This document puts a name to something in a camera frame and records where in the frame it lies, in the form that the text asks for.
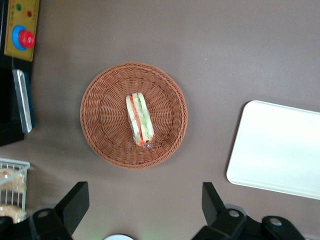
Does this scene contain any red emergency stop button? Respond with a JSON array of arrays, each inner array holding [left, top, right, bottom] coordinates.
[[11, 24, 36, 52]]

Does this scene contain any round brown wicker basket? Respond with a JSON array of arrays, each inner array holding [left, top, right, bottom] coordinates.
[[79, 61, 189, 170]]

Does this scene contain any yellow control panel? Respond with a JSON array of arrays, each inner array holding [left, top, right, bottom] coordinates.
[[3, 0, 41, 63]]

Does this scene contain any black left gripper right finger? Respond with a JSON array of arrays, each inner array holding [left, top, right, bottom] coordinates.
[[191, 181, 248, 240]]

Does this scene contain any beige plastic tray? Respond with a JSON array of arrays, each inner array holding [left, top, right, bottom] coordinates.
[[226, 100, 320, 201]]

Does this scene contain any plastic sandwich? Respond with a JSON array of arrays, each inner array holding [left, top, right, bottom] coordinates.
[[125, 92, 155, 150]]

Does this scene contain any white wire rack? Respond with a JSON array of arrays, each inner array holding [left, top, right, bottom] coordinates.
[[0, 157, 31, 213]]

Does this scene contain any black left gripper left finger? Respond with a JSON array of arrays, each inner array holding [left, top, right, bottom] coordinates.
[[29, 181, 90, 240]]

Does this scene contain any wrapped bread packet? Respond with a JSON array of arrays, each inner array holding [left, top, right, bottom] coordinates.
[[0, 167, 27, 194], [0, 203, 27, 225]]

